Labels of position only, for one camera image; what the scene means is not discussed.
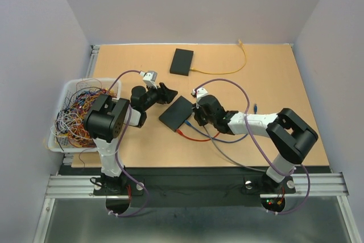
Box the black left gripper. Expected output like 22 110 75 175
142 81 177 112

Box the grey ethernet cable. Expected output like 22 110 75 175
202 125 268 172

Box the black network switch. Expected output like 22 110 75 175
169 48 194 76
159 96 193 132

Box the blue ethernet cable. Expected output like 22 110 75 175
184 102 260 143

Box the red ethernet cable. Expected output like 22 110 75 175
176 129 220 142

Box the yellow ethernet cable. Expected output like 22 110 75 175
189 38 247 75

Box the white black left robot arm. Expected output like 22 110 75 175
83 83 178 195

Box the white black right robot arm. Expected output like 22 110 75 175
192 92 319 192

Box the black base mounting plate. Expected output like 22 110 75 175
90 167 296 215

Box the white plastic basket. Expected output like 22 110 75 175
48 78 122 153

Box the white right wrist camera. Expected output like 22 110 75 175
191 87 209 101

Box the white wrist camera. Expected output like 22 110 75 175
139 71 158 88
191 87 209 101

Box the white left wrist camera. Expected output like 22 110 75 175
139 71 158 88

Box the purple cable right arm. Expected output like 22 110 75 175
196 79 311 216

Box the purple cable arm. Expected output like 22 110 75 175
196 79 311 216
107 69 150 218

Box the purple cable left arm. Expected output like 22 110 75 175
107 69 150 218

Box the tangle of coloured wires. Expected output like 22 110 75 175
42 81 120 170

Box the aluminium frame rail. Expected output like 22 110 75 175
45 174 349 199

